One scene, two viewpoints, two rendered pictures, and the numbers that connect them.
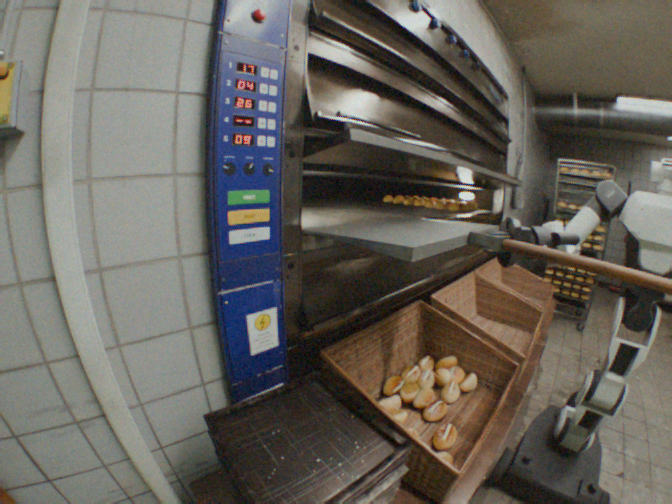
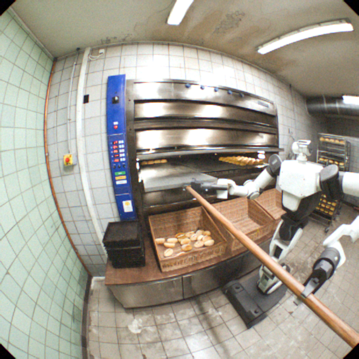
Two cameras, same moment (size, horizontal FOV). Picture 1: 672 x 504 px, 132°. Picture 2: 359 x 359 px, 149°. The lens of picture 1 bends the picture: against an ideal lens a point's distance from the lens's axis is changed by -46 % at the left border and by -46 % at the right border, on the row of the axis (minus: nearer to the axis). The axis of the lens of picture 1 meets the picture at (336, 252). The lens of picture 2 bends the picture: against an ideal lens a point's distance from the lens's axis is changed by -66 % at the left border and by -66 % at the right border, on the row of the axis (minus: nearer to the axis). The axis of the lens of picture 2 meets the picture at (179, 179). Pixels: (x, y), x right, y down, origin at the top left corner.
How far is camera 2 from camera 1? 0.81 m
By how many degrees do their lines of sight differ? 26
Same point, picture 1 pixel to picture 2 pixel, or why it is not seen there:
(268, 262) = (127, 188)
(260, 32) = (117, 131)
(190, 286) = (109, 193)
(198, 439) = not seen: hidden behind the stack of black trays
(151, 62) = (95, 145)
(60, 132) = (81, 163)
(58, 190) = (83, 173)
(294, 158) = (133, 161)
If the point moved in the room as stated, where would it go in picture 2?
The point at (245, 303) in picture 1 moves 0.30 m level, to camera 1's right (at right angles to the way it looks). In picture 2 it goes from (122, 198) to (148, 204)
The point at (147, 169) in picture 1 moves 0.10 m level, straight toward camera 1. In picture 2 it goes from (98, 168) to (95, 171)
